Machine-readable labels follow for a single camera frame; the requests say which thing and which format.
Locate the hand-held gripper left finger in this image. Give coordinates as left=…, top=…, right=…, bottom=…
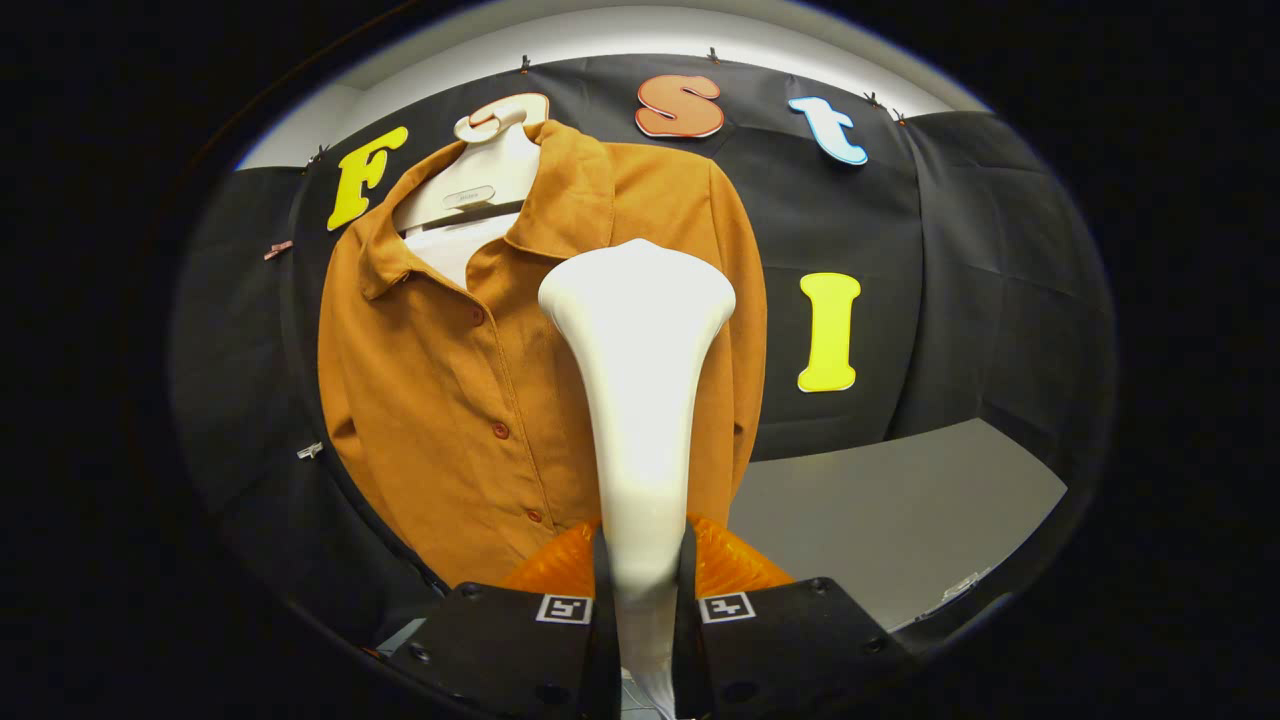
left=385, top=515, right=623, bottom=720

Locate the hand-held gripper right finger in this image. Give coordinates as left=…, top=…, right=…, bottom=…
left=672, top=515, right=916, bottom=720

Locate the orange button shirt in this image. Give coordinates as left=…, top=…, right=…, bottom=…
left=318, top=120, right=769, bottom=591

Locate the white garment hanger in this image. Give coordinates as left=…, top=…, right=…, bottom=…
left=392, top=105, right=546, bottom=236

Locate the grey cabinet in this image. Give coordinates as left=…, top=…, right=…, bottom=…
left=730, top=418, right=1069, bottom=633

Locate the black backdrop cloth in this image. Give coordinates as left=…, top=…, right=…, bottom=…
left=170, top=52, right=1116, bottom=651

